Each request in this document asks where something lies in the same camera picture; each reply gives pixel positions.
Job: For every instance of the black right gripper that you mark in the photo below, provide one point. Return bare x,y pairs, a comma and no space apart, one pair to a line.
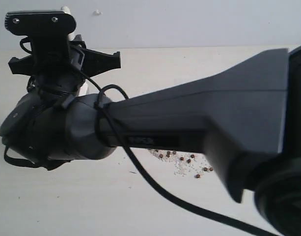
57,66

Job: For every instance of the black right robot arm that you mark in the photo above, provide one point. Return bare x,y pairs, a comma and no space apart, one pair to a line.
245,120

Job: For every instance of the scattered rice and brown pellets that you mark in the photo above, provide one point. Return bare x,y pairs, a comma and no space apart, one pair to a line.
161,163

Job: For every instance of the small white wall blob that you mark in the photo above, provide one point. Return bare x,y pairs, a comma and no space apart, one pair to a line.
97,13

